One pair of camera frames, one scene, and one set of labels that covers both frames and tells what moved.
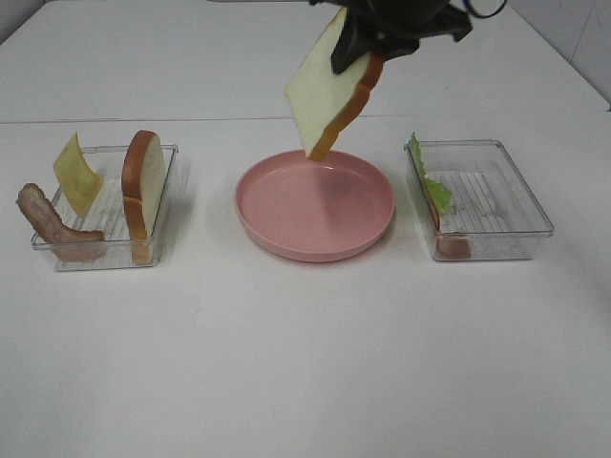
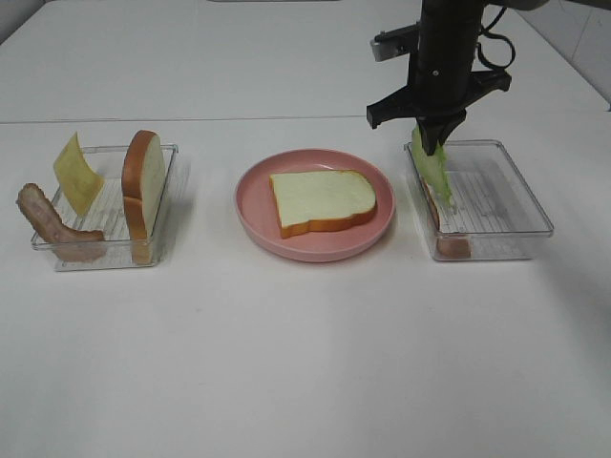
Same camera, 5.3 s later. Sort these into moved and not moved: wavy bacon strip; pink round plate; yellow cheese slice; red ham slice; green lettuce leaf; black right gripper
Moved: green lettuce leaf; black right gripper
Not moved: red ham slice; wavy bacon strip; pink round plate; yellow cheese slice
